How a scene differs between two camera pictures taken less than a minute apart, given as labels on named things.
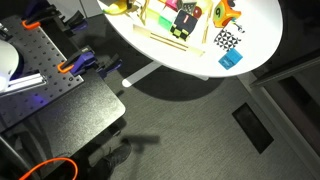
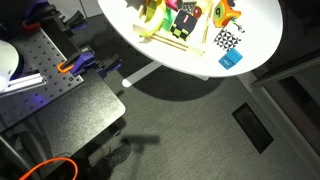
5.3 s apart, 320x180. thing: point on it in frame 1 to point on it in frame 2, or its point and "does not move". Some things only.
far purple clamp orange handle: [38, 11] does not move
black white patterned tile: [226, 40] does not move
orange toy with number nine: [223, 13] does not move
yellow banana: [117, 8] to [156, 20]
